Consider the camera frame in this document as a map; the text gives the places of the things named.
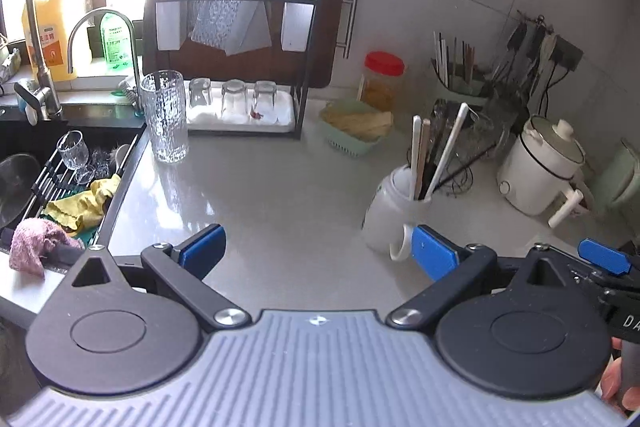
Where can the white drain tray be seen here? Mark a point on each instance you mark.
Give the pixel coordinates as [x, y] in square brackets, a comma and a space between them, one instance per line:
[240, 123]

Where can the white plastic rack caddy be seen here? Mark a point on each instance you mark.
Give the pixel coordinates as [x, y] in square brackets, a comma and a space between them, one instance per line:
[167, 24]
[297, 22]

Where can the green utensil holder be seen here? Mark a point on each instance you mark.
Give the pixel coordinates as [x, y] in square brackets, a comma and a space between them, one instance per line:
[460, 89]

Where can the dark wooden cutting board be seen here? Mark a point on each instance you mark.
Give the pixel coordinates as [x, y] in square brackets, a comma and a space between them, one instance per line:
[330, 7]

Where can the white electric cooker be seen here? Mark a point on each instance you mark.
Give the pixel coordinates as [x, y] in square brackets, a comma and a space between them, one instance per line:
[540, 172]

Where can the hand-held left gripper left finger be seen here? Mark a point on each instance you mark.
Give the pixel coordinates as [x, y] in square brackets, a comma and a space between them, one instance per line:
[202, 248]

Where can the row of hanging kitchen tools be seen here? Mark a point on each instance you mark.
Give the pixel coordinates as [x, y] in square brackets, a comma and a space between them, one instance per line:
[525, 52]

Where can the textured glass tumbler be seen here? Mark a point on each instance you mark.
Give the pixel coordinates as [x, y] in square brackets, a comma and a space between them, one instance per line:
[162, 117]

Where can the green plastic bottle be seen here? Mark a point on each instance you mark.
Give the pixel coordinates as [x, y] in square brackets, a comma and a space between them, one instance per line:
[115, 42]

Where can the white ceramic mug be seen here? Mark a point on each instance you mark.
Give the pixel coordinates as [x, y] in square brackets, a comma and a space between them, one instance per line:
[385, 227]

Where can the tall grey faucet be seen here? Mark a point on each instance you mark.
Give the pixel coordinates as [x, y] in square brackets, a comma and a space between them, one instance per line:
[30, 32]

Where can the yellow detergent jug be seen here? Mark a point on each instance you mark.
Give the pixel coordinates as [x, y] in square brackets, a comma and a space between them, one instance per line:
[47, 37]

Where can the small wine glass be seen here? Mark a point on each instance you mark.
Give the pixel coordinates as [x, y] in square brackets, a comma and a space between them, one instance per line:
[72, 152]

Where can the person's right hand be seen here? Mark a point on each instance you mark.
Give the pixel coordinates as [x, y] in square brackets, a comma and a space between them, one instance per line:
[610, 379]

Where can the bunch of mixed chopsticks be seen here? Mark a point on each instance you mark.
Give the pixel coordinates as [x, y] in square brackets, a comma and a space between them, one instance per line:
[452, 52]

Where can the red lidded plastic jar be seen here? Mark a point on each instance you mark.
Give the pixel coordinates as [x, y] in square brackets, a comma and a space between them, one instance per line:
[382, 77]

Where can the curved chrome faucet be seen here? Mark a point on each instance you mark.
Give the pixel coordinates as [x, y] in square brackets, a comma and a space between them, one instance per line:
[105, 13]

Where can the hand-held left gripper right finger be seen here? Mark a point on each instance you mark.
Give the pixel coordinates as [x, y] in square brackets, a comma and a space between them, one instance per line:
[435, 252]

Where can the plain steel cleaver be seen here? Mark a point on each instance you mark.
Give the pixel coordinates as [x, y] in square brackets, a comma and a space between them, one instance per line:
[252, 37]

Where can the clear stemmed glass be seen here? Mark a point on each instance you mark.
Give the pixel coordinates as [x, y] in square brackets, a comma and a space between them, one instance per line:
[487, 127]

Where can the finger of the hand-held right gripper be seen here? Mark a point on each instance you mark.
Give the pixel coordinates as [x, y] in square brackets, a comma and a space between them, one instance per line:
[602, 254]

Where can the yellow cloth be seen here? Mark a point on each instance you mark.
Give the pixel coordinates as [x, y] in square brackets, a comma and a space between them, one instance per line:
[85, 204]

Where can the upturned drinking glass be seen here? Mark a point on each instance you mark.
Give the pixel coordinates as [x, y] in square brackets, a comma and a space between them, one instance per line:
[265, 99]
[233, 99]
[200, 92]

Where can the pink cloth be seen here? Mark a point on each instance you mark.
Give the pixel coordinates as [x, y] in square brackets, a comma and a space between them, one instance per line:
[35, 242]

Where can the black kitchen sink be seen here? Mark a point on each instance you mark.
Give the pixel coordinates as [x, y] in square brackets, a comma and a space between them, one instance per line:
[25, 132]

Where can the dried noodle bundle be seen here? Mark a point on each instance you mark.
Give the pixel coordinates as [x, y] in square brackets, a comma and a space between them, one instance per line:
[360, 119]

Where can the steel pot lid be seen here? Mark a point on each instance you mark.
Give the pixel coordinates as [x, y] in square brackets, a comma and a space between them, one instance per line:
[17, 187]

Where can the black wall socket strip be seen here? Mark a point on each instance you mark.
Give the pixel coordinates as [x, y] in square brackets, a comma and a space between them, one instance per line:
[567, 54]

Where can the green electric kettle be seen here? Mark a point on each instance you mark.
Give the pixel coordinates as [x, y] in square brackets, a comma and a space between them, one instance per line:
[622, 177]

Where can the black dish rack with tray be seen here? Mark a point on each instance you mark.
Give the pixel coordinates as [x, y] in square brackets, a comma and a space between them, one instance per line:
[305, 72]

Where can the green plastic basket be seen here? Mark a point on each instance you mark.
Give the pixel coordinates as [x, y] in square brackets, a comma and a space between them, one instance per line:
[350, 144]

